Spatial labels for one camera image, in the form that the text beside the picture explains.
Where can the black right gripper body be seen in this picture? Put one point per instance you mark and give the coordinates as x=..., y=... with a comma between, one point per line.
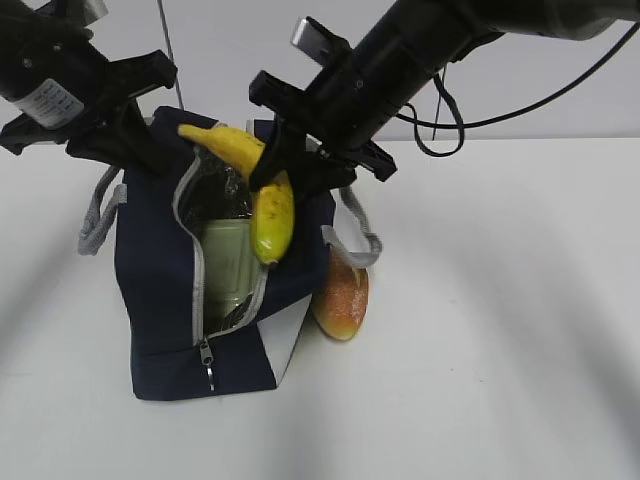
x=332, y=110

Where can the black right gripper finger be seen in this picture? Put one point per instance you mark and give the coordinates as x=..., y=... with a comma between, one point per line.
x=284, y=144
x=318, y=171

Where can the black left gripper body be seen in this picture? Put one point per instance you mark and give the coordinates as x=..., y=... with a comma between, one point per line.
x=64, y=92

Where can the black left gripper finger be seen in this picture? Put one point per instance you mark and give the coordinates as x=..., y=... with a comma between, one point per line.
x=101, y=145
x=134, y=135

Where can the yellow banana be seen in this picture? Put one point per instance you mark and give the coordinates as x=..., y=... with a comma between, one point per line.
x=273, y=206

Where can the navy blue lunch bag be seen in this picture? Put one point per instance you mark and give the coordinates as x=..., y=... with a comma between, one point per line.
x=160, y=270

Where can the green lid glass container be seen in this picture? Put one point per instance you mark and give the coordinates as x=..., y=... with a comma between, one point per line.
x=230, y=266

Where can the red orange mango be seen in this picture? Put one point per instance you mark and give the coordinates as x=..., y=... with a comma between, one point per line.
x=339, y=307

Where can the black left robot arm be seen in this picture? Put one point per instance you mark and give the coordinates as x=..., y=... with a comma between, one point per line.
x=45, y=27

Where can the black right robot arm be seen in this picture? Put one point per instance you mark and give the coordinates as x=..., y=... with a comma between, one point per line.
x=415, y=40

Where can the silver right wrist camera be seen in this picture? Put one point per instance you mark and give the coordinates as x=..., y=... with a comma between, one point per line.
x=317, y=42

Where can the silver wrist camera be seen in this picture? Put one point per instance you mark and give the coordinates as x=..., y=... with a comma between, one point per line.
x=85, y=12
x=317, y=42

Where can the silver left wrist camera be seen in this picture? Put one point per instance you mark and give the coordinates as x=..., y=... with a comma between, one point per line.
x=85, y=12

